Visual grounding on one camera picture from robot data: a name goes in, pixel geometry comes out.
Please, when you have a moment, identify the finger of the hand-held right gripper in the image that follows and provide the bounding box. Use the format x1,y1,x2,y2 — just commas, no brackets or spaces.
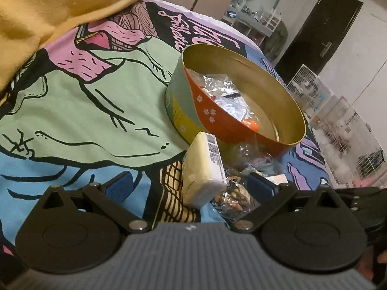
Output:
335,187,382,201

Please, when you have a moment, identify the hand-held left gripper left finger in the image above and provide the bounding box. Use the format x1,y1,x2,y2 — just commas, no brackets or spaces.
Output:
36,171,152,233

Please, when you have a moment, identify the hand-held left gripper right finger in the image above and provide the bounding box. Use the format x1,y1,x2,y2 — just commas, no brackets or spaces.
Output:
231,172,348,233

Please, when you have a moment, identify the clear bag of hair ties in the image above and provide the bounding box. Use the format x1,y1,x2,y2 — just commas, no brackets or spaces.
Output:
236,145,285,182

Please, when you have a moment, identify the clear bag of snacks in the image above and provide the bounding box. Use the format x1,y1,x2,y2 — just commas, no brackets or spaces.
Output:
210,174,262,218

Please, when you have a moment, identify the small orange object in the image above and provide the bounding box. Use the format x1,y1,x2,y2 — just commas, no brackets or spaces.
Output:
241,118,261,133

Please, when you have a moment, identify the pale yellow tissue pack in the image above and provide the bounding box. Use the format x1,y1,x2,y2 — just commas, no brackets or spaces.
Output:
181,131,228,209

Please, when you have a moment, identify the round colourful metal tin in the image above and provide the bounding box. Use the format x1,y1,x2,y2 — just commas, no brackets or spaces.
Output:
165,44,306,158

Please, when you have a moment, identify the clear bag with black-white item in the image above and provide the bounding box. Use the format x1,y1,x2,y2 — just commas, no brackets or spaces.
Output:
186,68,251,121

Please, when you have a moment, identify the pink plastic item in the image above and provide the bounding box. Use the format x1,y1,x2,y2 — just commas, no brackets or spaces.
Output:
351,178,382,188

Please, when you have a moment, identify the colourful printed blanket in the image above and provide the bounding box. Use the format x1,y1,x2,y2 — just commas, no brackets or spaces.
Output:
0,0,333,248

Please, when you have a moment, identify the green jacket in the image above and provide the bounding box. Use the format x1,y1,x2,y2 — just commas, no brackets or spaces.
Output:
261,21,289,62

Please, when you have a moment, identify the black door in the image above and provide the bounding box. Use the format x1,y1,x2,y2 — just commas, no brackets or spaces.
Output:
275,0,363,76

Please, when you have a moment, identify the cluttered shelf unit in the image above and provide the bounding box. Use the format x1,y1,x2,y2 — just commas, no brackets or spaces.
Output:
222,0,283,46

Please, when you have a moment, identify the yellow blanket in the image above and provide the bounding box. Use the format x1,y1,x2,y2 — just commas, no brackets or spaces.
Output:
0,0,155,94

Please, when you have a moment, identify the white wire pet cage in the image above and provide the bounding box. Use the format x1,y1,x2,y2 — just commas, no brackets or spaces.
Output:
286,63,387,188

